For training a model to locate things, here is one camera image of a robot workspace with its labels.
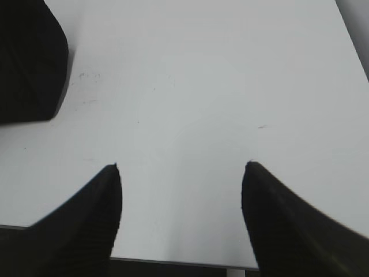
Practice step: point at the black canvas tote bag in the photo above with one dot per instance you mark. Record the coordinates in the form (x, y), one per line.
(34, 60)

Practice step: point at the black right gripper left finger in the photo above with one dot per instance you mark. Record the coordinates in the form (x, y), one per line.
(74, 240)

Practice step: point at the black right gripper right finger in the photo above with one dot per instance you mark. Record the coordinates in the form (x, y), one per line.
(290, 237)

